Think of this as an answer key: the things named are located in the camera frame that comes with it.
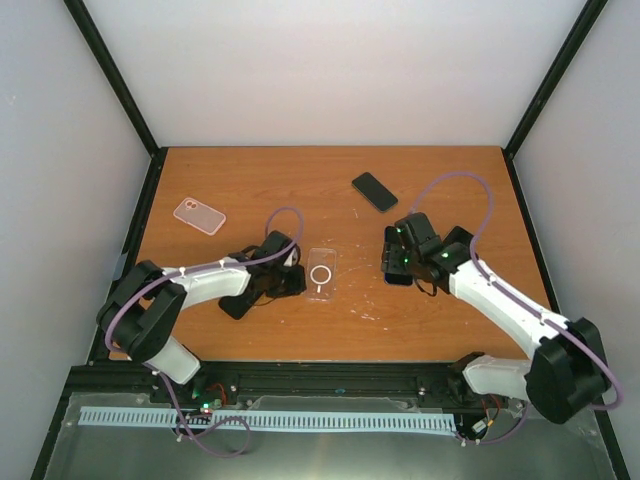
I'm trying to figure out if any left black frame post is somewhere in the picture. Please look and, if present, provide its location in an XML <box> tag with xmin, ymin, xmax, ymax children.
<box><xmin>63</xmin><ymin>0</ymin><xmax>160</xmax><ymax>157</ymax></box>

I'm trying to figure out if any light blue slotted cable duct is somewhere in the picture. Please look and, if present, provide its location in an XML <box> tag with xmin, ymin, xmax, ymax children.
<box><xmin>77</xmin><ymin>406</ymin><xmax>456</xmax><ymax>436</ymax></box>

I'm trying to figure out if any pink translucent phone case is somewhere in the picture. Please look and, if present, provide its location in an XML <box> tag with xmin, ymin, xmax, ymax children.
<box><xmin>173</xmin><ymin>197</ymin><xmax>226</xmax><ymax>236</ymax></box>

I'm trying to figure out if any black frame post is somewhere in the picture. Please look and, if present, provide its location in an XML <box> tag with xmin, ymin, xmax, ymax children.
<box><xmin>503</xmin><ymin>0</ymin><xmax>608</xmax><ymax>162</ymax></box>
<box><xmin>63</xmin><ymin>0</ymin><xmax>160</xmax><ymax>157</ymax></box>

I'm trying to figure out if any metal base plate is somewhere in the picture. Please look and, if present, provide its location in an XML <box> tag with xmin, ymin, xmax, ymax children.
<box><xmin>38</xmin><ymin>395</ymin><xmax>617</xmax><ymax>479</ymax></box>

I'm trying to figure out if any right black frame post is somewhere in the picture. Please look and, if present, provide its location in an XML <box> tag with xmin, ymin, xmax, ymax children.
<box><xmin>503</xmin><ymin>0</ymin><xmax>608</xmax><ymax>162</ymax></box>

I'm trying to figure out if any black phone case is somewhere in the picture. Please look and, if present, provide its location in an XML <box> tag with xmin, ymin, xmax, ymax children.
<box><xmin>218</xmin><ymin>292</ymin><xmax>262</xmax><ymax>320</ymax></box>

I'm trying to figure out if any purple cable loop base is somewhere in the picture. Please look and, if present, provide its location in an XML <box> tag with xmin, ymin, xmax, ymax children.
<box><xmin>159</xmin><ymin>374</ymin><xmax>252</xmax><ymax>459</ymax></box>

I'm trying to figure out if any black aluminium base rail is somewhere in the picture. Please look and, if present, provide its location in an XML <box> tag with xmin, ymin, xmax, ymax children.
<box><xmin>64</xmin><ymin>359</ymin><xmax>601</xmax><ymax>416</ymax></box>

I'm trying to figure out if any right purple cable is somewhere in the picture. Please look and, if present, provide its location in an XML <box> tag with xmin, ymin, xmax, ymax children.
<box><xmin>408</xmin><ymin>171</ymin><xmax>625</xmax><ymax>412</ymax></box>

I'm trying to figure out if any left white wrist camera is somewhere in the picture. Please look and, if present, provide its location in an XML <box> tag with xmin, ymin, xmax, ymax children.
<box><xmin>283</xmin><ymin>248</ymin><xmax>300</xmax><ymax>268</ymax></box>

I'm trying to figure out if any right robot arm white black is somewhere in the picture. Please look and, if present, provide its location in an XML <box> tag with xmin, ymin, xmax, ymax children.
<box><xmin>381</xmin><ymin>212</ymin><xmax>621</xmax><ymax>424</ymax></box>

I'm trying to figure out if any clear magsafe phone case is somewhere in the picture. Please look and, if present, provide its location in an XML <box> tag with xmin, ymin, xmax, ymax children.
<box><xmin>306</xmin><ymin>248</ymin><xmax>338</xmax><ymax>301</ymax></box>

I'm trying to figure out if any black smartphone far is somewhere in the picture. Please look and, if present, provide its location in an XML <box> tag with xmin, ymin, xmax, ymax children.
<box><xmin>351</xmin><ymin>172</ymin><xmax>398</xmax><ymax>213</ymax></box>

